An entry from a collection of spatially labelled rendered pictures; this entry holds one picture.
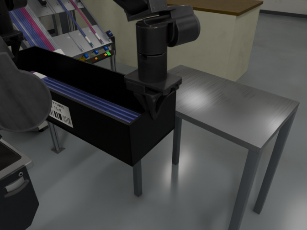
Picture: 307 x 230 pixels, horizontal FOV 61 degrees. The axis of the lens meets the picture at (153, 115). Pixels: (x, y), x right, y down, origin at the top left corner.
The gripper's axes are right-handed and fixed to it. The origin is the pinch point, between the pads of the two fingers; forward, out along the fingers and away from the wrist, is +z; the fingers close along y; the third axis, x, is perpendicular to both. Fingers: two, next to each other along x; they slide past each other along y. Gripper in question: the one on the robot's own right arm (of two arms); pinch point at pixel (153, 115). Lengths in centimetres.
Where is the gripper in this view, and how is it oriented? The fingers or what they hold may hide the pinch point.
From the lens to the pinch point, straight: 57.0
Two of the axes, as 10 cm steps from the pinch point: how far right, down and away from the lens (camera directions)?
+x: -5.9, 4.5, -6.7
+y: -8.1, -3.1, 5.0
